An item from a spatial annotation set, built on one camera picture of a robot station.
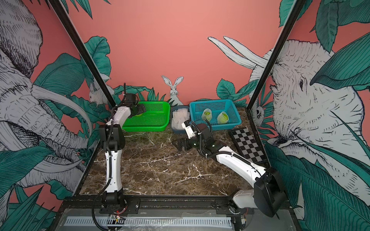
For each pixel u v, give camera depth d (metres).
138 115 1.02
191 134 0.70
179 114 1.08
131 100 0.89
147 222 0.70
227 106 1.15
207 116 1.06
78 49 0.84
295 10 0.70
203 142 0.60
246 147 0.95
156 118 1.12
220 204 0.74
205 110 1.07
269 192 0.41
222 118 1.04
